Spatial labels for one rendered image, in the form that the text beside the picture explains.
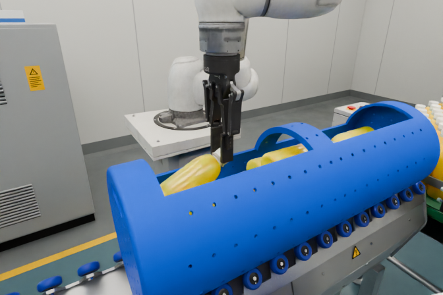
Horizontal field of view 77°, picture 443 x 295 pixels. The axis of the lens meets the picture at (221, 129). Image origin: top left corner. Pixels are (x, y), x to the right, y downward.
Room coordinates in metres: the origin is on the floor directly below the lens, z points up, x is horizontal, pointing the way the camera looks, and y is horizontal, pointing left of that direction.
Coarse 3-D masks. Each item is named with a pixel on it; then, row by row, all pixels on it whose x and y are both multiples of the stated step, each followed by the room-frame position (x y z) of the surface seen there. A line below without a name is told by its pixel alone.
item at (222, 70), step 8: (208, 56) 0.55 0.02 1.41; (216, 56) 0.55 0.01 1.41; (224, 56) 0.55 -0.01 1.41; (232, 56) 0.55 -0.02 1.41; (208, 64) 0.55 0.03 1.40; (216, 64) 0.54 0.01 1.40; (224, 64) 0.54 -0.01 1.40; (232, 64) 0.55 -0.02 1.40; (208, 72) 0.55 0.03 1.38; (216, 72) 0.54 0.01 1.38; (224, 72) 0.54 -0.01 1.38; (232, 72) 0.55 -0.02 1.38; (216, 80) 0.57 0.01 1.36; (224, 80) 0.55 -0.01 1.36; (232, 80) 0.55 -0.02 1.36; (224, 88) 0.55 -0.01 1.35; (216, 96) 0.58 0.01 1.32; (224, 96) 0.55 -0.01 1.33
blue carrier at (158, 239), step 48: (288, 144) 0.79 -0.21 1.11; (336, 144) 0.58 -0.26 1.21; (384, 144) 0.63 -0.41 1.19; (432, 144) 0.71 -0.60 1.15; (144, 192) 0.37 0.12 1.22; (192, 192) 0.39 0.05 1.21; (240, 192) 0.42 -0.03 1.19; (288, 192) 0.45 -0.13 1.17; (336, 192) 0.50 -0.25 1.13; (384, 192) 0.59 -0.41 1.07; (144, 240) 0.32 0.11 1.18; (192, 240) 0.34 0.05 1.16; (240, 240) 0.37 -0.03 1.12; (288, 240) 0.43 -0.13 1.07; (144, 288) 0.29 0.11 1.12; (192, 288) 0.32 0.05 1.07
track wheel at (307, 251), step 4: (300, 244) 0.51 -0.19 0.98; (304, 244) 0.51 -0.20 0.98; (308, 244) 0.52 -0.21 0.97; (296, 248) 0.50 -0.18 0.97; (300, 248) 0.50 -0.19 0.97; (304, 248) 0.51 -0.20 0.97; (308, 248) 0.51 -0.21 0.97; (296, 252) 0.50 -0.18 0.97; (300, 252) 0.50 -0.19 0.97; (304, 252) 0.50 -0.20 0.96; (308, 252) 0.50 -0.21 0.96; (296, 256) 0.50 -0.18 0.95; (300, 256) 0.49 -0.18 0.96; (304, 256) 0.49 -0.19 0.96; (308, 256) 0.50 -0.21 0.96; (304, 260) 0.49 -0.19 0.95
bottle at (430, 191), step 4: (440, 156) 0.82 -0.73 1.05; (440, 160) 0.82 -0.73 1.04; (440, 164) 0.81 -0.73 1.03; (436, 168) 0.82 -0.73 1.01; (440, 168) 0.81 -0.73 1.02; (432, 172) 0.83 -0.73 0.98; (436, 172) 0.81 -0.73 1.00; (440, 172) 0.80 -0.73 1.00; (436, 176) 0.81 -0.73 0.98; (440, 176) 0.80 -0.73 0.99; (428, 184) 0.83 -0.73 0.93; (428, 188) 0.82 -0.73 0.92; (432, 188) 0.81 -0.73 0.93; (436, 188) 0.80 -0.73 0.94; (428, 192) 0.82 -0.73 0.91; (432, 192) 0.81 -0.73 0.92; (436, 192) 0.80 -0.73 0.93; (440, 192) 0.79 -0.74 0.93; (432, 196) 0.80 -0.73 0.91; (436, 196) 0.79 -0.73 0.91; (440, 196) 0.79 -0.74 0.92
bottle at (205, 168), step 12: (204, 156) 0.55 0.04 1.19; (216, 156) 0.56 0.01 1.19; (192, 168) 0.53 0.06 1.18; (204, 168) 0.53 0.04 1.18; (216, 168) 0.54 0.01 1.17; (168, 180) 0.51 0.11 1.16; (180, 180) 0.50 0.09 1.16; (192, 180) 0.51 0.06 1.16; (204, 180) 0.51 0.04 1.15; (168, 192) 0.48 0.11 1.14
